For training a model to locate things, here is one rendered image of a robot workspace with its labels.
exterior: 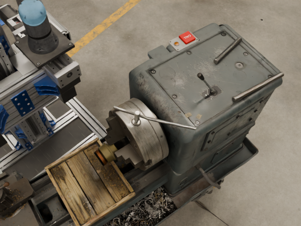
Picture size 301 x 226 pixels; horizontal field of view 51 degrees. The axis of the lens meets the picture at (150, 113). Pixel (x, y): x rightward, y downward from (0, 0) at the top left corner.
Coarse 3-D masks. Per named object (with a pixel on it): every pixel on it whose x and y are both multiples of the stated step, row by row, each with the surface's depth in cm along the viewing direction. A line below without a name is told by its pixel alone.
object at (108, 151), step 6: (108, 144) 140; (96, 150) 140; (102, 150) 137; (108, 150) 137; (114, 150) 139; (96, 156) 137; (102, 156) 137; (108, 156) 137; (114, 156) 138; (102, 162) 137; (108, 162) 139
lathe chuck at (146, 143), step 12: (132, 108) 135; (120, 120) 134; (132, 120) 132; (144, 120) 132; (132, 132) 129; (144, 132) 130; (132, 144) 137; (144, 144) 130; (156, 144) 133; (144, 156) 132; (156, 156) 136; (144, 168) 140
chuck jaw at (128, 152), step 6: (120, 150) 139; (126, 150) 138; (132, 150) 138; (120, 156) 138; (126, 156) 136; (132, 156) 136; (138, 156) 136; (126, 162) 138; (132, 162) 136; (138, 162) 134; (144, 162) 135; (150, 162) 138
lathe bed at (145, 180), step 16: (48, 176) 159; (128, 176) 158; (144, 176) 158; (160, 176) 158; (48, 192) 152; (144, 192) 169; (48, 208) 152; (64, 208) 159; (48, 224) 147; (64, 224) 147; (96, 224) 160
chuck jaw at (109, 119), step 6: (114, 114) 139; (108, 120) 136; (114, 120) 137; (114, 126) 137; (120, 126) 139; (108, 132) 137; (114, 132) 138; (120, 132) 139; (108, 138) 138; (114, 138) 139; (120, 138) 140
